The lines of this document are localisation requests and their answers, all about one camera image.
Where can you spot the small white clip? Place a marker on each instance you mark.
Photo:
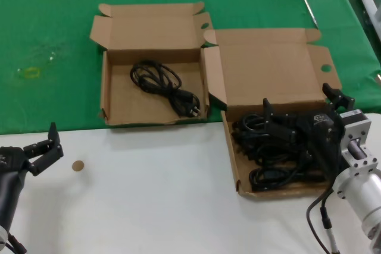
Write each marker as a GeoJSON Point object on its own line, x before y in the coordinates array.
{"type": "Point", "coordinates": [379, 77]}

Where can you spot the green tablecloth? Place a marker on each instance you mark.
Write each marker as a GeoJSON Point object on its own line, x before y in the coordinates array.
{"type": "Point", "coordinates": [59, 13]}

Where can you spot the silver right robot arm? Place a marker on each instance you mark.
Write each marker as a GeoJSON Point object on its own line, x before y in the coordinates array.
{"type": "Point", "coordinates": [363, 188]}

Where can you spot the round cardboard disc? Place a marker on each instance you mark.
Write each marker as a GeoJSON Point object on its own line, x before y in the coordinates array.
{"type": "Point", "coordinates": [78, 165]}

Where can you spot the open cardboard box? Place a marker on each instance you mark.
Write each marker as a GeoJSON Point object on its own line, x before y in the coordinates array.
{"type": "Point", "coordinates": [268, 66]}

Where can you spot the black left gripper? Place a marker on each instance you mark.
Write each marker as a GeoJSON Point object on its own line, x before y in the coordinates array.
{"type": "Point", "coordinates": [12, 160]}

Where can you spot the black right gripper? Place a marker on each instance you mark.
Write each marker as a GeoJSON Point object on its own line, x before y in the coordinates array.
{"type": "Point", "coordinates": [324, 135]}

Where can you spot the white metal frame post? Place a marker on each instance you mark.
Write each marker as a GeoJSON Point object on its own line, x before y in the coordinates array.
{"type": "Point", "coordinates": [367, 4]}

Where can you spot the cardboard box with torn wall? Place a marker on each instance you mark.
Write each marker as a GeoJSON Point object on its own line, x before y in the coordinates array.
{"type": "Point", "coordinates": [154, 43]}

